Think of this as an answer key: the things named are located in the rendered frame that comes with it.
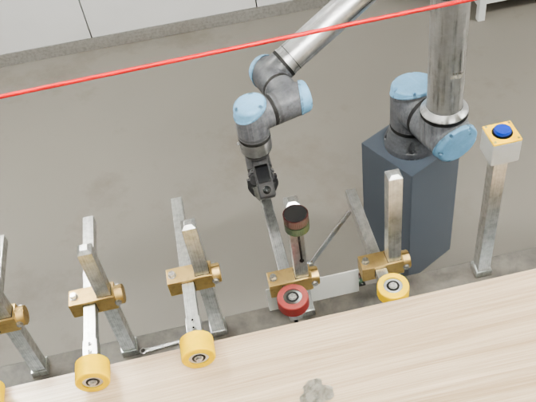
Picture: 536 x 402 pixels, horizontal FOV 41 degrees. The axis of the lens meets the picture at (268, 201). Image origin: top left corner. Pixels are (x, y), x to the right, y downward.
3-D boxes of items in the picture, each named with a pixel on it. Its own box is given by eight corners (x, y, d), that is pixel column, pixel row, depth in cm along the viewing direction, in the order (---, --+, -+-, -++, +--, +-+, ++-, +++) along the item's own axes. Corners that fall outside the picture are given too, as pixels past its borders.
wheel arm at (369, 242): (344, 199, 216) (344, 189, 213) (356, 196, 216) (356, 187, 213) (388, 316, 186) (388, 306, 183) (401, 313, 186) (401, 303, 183)
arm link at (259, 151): (273, 143, 197) (238, 151, 196) (275, 156, 200) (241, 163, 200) (267, 123, 203) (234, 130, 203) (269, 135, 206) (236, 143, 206)
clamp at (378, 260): (357, 266, 198) (356, 254, 195) (404, 255, 199) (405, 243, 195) (363, 283, 194) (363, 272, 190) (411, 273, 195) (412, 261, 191)
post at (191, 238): (213, 331, 205) (179, 218, 171) (226, 329, 205) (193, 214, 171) (215, 341, 203) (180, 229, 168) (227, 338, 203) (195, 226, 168)
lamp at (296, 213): (289, 263, 185) (281, 206, 169) (310, 259, 185) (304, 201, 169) (294, 281, 181) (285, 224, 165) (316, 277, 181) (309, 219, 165)
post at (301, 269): (299, 311, 206) (282, 195, 172) (311, 309, 206) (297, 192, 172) (301, 321, 204) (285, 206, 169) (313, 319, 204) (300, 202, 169)
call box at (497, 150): (478, 150, 176) (482, 125, 170) (506, 143, 176) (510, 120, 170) (490, 169, 171) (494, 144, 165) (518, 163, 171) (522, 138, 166)
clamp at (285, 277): (268, 283, 196) (266, 272, 192) (316, 273, 196) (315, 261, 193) (272, 300, 192) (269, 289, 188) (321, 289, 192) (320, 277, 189)
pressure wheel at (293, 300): (278, 312, 192) (273, 285, 183) (307, 305, 192) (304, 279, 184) (284, 336, 186) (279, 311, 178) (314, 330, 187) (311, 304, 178)
